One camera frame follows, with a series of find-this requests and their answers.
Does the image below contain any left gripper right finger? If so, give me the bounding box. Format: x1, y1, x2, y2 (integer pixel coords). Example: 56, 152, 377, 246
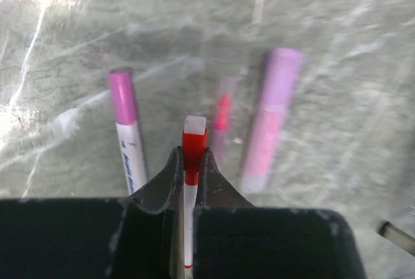
193, 150, 366, 278

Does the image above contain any pink thin pen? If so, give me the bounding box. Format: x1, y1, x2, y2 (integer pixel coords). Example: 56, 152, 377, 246
211, 76, 237, 167

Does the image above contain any red marker cap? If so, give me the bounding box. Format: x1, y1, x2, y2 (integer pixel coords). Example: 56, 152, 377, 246
182, 115, 207, 172

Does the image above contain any pink highlighter pen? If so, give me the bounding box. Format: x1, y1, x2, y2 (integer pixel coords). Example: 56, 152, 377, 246
241, 48, 302, 194

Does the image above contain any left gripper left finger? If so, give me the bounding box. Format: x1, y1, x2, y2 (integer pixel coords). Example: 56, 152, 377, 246
1, 148, 180, 278

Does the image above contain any white marker pen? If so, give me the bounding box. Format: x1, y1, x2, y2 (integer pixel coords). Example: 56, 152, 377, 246
183, 171, 198, 269
108, 69, 148, 194

